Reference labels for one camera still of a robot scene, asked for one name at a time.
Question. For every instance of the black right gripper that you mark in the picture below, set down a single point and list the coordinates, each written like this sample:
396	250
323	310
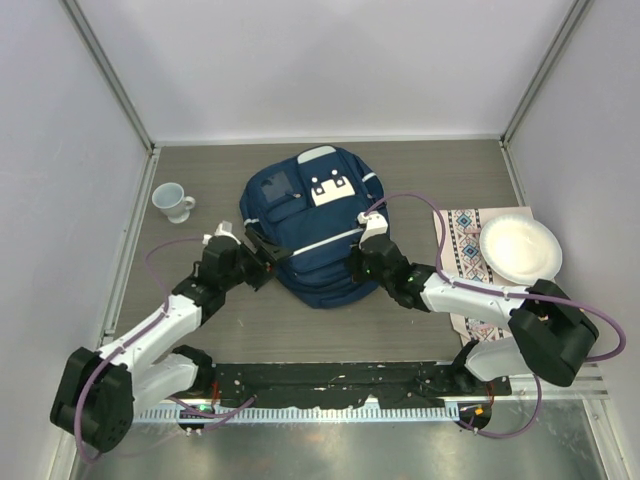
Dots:
353	266

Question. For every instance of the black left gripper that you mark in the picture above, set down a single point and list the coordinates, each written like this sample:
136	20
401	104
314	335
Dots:
262	268

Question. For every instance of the navy blue student backpack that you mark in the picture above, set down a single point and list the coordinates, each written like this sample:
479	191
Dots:
309	204

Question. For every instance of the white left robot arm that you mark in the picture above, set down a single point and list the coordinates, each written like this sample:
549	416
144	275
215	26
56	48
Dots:
100	392

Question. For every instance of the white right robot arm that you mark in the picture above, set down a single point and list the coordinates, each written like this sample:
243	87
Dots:
545	333

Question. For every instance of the patterned white placemat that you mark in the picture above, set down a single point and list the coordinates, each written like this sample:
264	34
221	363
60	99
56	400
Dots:
461	256

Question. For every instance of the light blue cup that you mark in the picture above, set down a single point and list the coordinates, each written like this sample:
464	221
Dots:
171	200

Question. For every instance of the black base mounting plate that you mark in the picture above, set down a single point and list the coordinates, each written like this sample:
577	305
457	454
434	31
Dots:
395	385

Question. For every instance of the white paper plate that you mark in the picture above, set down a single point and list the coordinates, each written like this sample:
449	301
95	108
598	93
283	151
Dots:
520	249

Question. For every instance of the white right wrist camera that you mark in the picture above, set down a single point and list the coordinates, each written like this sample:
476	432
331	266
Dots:
372	224

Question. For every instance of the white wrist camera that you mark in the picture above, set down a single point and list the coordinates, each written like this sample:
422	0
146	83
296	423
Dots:
223	229
372	224

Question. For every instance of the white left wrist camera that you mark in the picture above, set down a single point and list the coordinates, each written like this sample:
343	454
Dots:
223	229

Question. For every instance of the perforated metal rail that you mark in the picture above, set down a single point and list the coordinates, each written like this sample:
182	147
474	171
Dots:
169	412

